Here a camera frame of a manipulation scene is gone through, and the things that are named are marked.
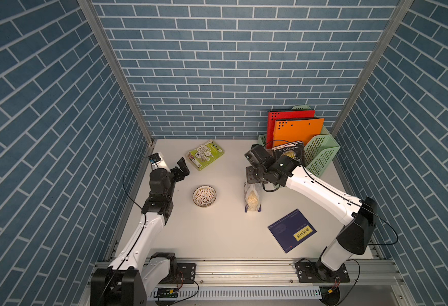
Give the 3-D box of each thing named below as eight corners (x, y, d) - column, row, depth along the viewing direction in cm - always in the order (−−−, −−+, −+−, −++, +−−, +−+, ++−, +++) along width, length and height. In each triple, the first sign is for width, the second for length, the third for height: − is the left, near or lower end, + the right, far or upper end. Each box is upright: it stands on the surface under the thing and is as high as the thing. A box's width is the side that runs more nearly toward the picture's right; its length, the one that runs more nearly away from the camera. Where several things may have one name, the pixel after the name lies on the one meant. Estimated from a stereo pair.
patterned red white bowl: (192, 206, 93) (191, 203, 90) (195, 189, 99) (194, 185, 96) (215, 206, 93) (215, 203, 90) (217, 189, 99) (216, 185, 96)
